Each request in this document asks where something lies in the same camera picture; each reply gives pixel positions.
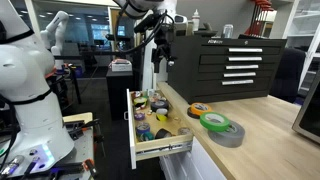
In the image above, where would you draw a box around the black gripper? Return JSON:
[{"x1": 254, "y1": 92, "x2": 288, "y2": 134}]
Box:
[{"x1": 151, "y1": 31, "x2": 177, "y2": 73}]

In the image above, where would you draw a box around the black electrical tape roll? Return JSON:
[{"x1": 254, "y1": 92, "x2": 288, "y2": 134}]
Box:
[{"x1": 154, "y1": 128, "x2": 173, "y2": 140}]

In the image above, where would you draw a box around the red white tape roll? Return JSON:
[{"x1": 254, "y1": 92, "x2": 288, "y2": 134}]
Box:
[{"x1": 131, "y1": 90, "x2": 143, "y2": 100}]

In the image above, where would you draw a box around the wide dark tape roll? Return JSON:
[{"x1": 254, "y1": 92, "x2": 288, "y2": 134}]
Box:
[{"x1": 150, "y1": 99, "x2": 170, "y2": 113}]

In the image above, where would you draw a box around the green yellow tape roll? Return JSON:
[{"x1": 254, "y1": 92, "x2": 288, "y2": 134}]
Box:
[{"x1": 133, "y1": 96, "x2": 149, "y2": 108}]

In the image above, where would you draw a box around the flat black tape roll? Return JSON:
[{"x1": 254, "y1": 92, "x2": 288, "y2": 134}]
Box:
[{"x1": 186, "y1": 106, "x2": 201, "y2": 120}]

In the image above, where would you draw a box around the orange tape roll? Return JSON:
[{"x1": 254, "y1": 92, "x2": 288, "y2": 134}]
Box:
[{"x1": 190, "y1": 102, "x2": 213, "y2": 117}]

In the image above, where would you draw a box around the purple tape roll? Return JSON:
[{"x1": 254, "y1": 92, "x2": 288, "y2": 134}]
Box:
[{"x1": 134, "y1": 112, "x2": 146, "y2": 122}]

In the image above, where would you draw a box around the blue tape roll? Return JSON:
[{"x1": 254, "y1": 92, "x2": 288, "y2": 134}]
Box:
[{"x1": 135, "y1": 122, "x2": 151, "y2": 136}]

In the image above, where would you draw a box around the clear tape roll stack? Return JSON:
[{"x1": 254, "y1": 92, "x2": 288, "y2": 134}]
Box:
[{"x1": 177, "y1": 126, "x2": 193, "y2": 136}]

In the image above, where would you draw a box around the teal and grey tape roll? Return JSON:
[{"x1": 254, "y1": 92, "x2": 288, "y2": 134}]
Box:
[{"x1": 139, "y1": 131, "x2": 155, "y2": 142}]

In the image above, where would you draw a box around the wooden drawer white front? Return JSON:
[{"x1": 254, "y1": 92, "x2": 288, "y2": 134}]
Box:
[{"x1": 125, "y1": 88, "x2": 195, "y2": 170}]

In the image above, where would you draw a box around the white box red lid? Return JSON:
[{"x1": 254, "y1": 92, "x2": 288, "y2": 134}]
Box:
[{"x1": 111, "y1": 58, "x2": 134, "y2": 73}]

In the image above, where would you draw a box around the black tool on chest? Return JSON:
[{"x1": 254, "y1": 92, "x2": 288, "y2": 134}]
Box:
[{"x1": 194, "y1": 22, "x2": 220, "y2": 38}]

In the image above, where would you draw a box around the white spray bottle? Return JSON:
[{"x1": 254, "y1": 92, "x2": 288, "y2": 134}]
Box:
[{"x1": 191, "y1": 9, "x2": 201, "y2": 33}]

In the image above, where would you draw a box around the black metal tool chest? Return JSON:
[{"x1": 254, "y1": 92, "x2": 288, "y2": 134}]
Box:
[{"x1": 166, "y1": 34, "x2": 288, "y2": 105}]

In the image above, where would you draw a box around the clear glass jar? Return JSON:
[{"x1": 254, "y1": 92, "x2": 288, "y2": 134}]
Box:
[{"x1": 221, "y1": 23, "x2": 235, "y2": 39}]

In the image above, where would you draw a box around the blue storage bin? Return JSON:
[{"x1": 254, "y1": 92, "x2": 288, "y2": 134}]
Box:
[{"x1": 69, "y1": 64, "x2": 84, "y2": 79}]

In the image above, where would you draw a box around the white under counter cabinet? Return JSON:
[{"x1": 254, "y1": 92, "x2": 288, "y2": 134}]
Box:
[{"x1": 159, "y1": 137, "x2": 228, "y2": 180}]

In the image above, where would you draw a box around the black bench edge clamp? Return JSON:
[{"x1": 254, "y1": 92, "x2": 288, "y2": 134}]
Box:
[{"x1": 63, "y1": 118, "x2": 102, "y2": 142}]

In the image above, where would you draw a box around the red bar clamps rack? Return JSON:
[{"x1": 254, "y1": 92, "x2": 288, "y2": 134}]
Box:
[{"x1": 245, "y1": 0, "x2": 276, "y2": 36}]

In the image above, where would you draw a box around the perforated robot workbench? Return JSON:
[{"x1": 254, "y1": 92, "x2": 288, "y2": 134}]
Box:
[{"x1": 0, "y1": 112, "x2": 97, "y2": 180}]

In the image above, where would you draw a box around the black office chair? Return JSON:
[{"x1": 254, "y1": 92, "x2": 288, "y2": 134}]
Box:
[{"x1": 269, "y1": 47, "x2": 306, "y2": 103}]

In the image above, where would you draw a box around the black orange bar clamp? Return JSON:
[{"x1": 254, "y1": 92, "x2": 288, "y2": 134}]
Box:
[{"x1": 49, "y1": 158, "x2": 100, "y2": 178}]

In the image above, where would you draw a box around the white shelving unit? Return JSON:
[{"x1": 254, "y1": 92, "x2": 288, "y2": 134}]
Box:
[{"x1": 286, "y1": 0, "x2": 320, "y2": 92}]

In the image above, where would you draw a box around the black microwave oven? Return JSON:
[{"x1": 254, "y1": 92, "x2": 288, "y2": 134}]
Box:
[{"x1": 292, "y1": 70, "x2": 320, "y2": 145}]

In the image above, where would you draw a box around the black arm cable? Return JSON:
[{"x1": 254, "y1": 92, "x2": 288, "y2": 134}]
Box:
[{"x1": 114, "y1": 0, "x2": 168, "y2": 55}]

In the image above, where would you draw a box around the black pedestal cabinet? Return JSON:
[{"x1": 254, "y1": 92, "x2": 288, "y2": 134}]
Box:
[{"x1": 105, "y1": 68, "x2": 135, "y2": 121}]

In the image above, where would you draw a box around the silver tool chest handle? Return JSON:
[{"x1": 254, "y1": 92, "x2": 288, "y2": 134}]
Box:
[
  {"x1": 221, "y1": 79, "x2": 254, "y2": 86},
  {"x1": 225, "y1": 64, "x2": 260, "y2": 70},
  {"x1": 228, "y1": 47, "x2": 264, "y2": 53},
  {"x1": 223, "y1": 72, "x2": 257, "y2": 78},
  {"x1": 228, "y1": 56, "x2": 263, "y2": 62}
]

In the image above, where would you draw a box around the grey duct tape roll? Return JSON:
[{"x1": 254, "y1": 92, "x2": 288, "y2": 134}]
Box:
[{"x1": 207, "y1": 120, "x2": 246, "y2": 149}]

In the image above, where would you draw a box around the black cable connector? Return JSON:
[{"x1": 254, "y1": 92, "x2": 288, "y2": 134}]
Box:
[{"x1": 21, "y1": 156, "x2": 41, "y2": 178}]

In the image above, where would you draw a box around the silver cable connector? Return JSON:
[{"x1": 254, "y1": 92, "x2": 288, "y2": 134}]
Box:
[{"x1": 0, "y1": 154, "x2": 26, "y2": 177}]

